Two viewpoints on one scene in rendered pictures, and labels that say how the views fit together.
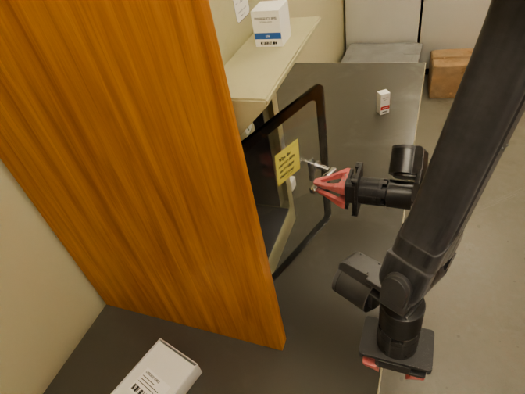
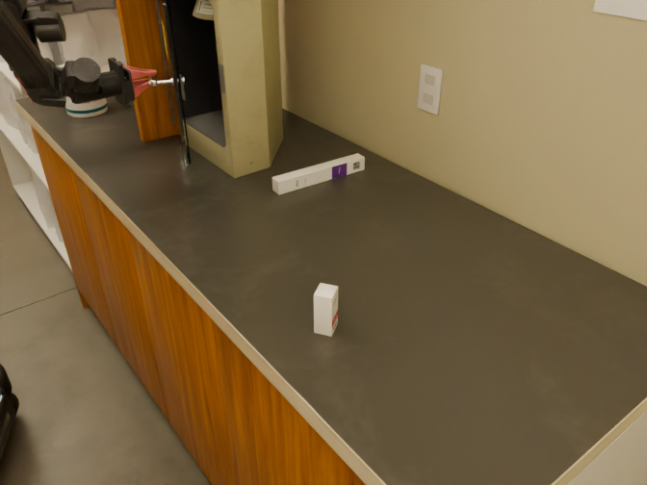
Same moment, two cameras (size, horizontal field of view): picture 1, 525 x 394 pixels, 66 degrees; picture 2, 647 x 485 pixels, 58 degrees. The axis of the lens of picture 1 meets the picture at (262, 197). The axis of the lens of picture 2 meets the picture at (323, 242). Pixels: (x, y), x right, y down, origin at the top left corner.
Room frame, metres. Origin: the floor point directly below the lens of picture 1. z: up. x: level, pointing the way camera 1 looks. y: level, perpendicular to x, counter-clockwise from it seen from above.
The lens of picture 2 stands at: (1.63, -1.23, 1.63)
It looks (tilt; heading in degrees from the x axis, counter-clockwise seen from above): 33 degrees down; 115
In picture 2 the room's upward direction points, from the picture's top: straight up
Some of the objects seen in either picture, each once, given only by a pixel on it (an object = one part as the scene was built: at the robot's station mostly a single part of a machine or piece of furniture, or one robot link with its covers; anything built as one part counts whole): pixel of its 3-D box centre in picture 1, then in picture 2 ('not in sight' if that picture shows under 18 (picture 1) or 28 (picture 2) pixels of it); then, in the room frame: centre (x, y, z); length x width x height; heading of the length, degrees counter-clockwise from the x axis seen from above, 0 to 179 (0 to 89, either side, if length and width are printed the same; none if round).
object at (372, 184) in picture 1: (369, 191); (109, 84); (0.61, -0.22, 1.20); 0.07 x 0.07 x 0.10; 62
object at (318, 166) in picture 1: (318, 177); (160, 77); (0.69, -0.13, 1.20); 0.10 x 0.05 x 0.03; 132
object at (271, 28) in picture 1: (271, 23); not in sight; (0.71, -0.08, 1.54); 0.05 x 0.05 x 0.06; 62
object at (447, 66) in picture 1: (456, 73); not in sight; (2.88, -1.74, 0.14); 0.41 x 0.33 x 0.29; 69
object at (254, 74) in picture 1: (269, 79); not in sight; (0.67, -0.06, 1.46); 0.32 x 0.12 x 0.10; 152
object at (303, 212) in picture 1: (288, 195); (170, 72); (0.66, -0.06, 1.19); 0.30 x 0.01 x 0.40; 132
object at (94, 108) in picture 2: not in sight; (83, 89); (0.13, 0.14, 1.02); 0.13 x 0.13 x 0.15
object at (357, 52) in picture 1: (380, 71); not in sight; (3.13, -1.20, 0.17); 0.60 x 0.42 x 0.33; 60
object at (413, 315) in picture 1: (397, 309); (25, 32); (0.29, -0.15, 1.27); 0.07 x 0.06 x 0.07; 36
